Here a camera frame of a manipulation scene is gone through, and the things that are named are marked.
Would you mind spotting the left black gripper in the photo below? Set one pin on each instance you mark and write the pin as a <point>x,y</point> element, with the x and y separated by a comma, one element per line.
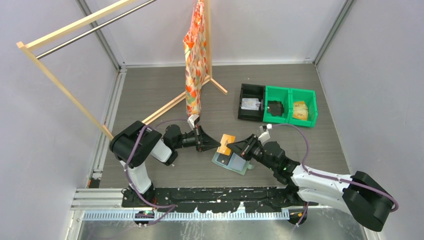
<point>205,141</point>

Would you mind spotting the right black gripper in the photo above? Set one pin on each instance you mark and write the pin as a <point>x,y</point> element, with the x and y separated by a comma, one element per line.
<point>245,146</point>

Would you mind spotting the orange credit card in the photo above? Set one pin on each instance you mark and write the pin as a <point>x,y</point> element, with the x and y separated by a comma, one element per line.
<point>225,140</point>

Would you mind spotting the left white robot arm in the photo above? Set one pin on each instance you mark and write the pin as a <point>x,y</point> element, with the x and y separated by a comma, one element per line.
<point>138,141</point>

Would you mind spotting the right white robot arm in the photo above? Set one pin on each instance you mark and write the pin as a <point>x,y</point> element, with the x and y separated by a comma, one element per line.
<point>358,195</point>

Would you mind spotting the white cards in bin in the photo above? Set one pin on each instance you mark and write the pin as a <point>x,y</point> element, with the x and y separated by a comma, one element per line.
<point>251,104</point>

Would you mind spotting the black cards in bin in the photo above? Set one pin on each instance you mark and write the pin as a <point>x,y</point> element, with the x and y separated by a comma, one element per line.
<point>275,108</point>

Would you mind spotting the black storage bin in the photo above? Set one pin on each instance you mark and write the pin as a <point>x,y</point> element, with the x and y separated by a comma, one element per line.
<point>252,91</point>

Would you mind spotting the green bin middle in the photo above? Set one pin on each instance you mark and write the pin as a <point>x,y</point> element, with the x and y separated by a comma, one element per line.
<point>280,94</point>

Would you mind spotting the green bin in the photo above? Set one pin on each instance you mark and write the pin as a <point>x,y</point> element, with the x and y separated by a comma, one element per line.
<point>280,94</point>
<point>309,96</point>

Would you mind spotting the green bin right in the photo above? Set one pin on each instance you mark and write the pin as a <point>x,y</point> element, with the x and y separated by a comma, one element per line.
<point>309,96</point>

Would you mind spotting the orange floral hanging cloth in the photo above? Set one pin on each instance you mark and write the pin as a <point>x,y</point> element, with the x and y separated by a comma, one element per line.
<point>196,70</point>

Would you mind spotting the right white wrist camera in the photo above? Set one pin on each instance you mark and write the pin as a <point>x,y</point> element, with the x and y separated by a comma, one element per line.
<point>264,133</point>

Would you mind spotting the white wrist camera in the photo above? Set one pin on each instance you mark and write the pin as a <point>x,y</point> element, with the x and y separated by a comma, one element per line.
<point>193,120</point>
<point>264,133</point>

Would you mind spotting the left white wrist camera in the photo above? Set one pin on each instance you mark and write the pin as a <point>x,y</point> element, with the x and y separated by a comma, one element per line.
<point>193,120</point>

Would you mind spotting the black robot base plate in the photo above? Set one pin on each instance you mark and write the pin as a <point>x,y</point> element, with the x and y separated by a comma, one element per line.
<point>223,199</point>

